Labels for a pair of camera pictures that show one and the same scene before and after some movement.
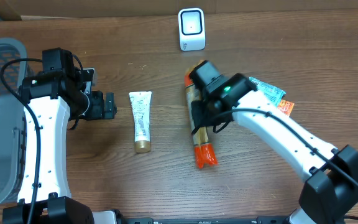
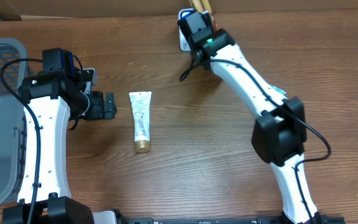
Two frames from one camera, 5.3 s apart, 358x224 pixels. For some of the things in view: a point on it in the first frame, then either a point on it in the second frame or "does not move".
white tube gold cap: (141, 105) does not move
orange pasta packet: (204, 151) -> (204, 5)
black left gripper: (102, 109) does not move
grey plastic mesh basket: (3, 123) does not move
